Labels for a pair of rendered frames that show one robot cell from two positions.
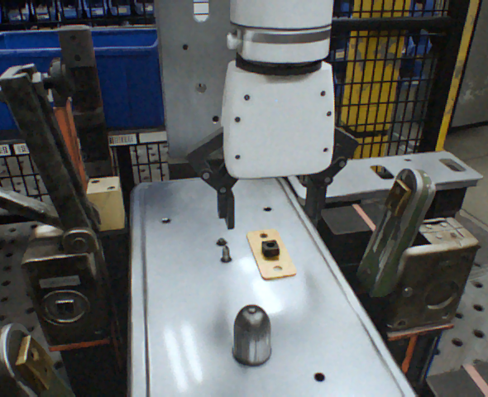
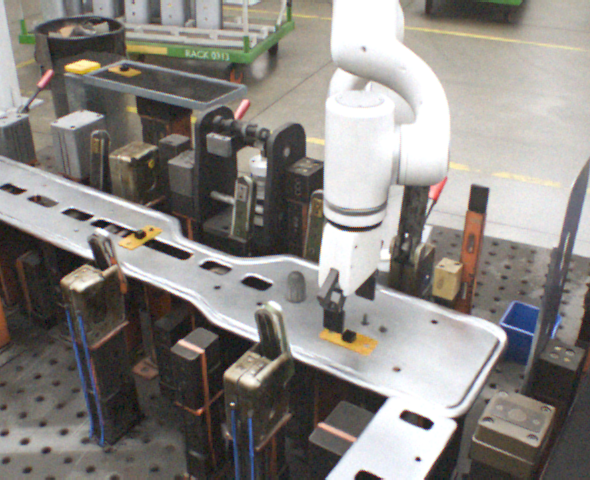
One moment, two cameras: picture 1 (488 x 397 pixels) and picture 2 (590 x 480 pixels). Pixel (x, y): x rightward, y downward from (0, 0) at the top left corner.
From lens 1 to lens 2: 119 cm
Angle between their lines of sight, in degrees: 105
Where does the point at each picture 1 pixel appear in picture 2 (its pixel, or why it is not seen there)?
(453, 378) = (205, 342)
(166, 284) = not seen: hidden behind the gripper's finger
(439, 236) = (248, 359)
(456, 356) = not seen: outside the picture
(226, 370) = not seen: hidden behind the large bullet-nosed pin
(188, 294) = (353, 298)
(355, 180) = (380, 448)
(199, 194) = (455, 351)
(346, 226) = (342, 413)
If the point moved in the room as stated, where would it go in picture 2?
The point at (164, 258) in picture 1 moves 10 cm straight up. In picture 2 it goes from (393, 304) to (397, 251)
